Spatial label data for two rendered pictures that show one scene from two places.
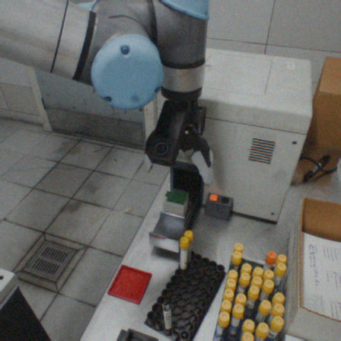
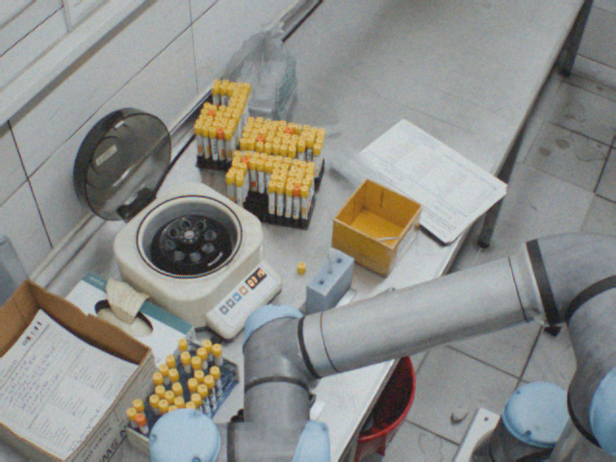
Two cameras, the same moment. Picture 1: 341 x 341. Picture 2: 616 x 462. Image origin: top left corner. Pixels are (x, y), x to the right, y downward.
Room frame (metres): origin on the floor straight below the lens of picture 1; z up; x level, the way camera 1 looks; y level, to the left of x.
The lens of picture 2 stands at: (0.82, 0.15, 2.13)
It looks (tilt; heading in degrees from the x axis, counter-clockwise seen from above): 51 degrees down; 188
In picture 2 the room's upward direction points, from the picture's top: 2 degrees clockwise
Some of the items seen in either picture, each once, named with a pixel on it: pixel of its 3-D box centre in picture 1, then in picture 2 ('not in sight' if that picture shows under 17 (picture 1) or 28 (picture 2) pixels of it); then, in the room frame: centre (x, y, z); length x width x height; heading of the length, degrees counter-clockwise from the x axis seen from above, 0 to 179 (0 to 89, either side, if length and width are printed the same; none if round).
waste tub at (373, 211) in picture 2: not in sight; (376, 227); (-0.19, 0.15, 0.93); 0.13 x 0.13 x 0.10; 67
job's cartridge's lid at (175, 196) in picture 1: (176, 195); not in sight; (0.48, -0.01, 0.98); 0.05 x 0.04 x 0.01; 71
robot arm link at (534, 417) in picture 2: not in sight; (537, 431); (0.27, 0.44, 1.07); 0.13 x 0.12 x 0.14; 13
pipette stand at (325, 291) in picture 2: not in sight; (329, 287); (-0.03, 0.08, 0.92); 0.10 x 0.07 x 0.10; 156
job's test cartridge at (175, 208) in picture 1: (176, 206); not in sight; (0.48, -0.01, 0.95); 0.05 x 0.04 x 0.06; 71
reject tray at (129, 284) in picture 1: (129, 283); not in sight; (0.33, 0.08, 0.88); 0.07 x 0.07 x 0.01; 71
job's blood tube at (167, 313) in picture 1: (167, 317); not in sight; (0.24, 0.01, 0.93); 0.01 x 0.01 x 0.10; 60
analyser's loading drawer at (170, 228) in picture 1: (178, 207); not in sight; (0.50, -0.02, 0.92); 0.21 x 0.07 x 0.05; 161
